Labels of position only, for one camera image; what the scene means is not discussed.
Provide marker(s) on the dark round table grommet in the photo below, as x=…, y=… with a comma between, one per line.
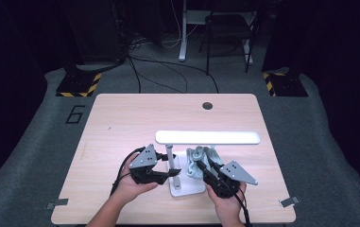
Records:
x=207, y=106

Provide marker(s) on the black yellow-striped stand base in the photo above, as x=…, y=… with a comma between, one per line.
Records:
x=77, y=85
x=286, y=85

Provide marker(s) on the white desk lamp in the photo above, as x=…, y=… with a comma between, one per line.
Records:
x=207, y=137

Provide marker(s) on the person's right hand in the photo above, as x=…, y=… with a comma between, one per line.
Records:
x=228, y=209

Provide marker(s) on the grey tape strip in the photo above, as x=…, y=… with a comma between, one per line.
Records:
x=289, y=201
x=57, y=203

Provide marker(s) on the dark cabinet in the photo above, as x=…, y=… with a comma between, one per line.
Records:
x=95, y=28

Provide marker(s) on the white desk frame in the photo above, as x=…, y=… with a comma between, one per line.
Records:
x=182, y=38

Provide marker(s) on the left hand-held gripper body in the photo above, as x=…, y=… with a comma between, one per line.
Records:
x=144, y=159

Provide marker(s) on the person's left hand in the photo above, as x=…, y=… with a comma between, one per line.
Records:
x=128, y=190

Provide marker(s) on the black folding chair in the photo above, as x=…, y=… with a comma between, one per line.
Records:
x=228, y=26

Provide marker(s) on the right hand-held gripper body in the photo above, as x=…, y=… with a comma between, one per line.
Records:
x=236, y=173

